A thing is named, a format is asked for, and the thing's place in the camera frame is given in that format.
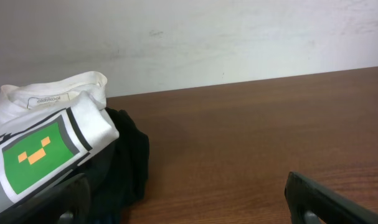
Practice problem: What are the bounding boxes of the white folded graphic t-shirt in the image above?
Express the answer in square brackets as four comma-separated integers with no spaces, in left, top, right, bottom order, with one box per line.
[0,72,119,216]

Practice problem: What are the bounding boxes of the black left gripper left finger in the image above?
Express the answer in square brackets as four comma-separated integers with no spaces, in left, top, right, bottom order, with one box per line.
[0,174,91,224]

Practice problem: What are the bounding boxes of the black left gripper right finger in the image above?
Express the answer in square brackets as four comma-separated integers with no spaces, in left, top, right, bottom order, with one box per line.
[285,172,378,224]

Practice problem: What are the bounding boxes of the dark navy folded garment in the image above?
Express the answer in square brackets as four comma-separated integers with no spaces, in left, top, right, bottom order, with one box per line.
[67,108,149,223]

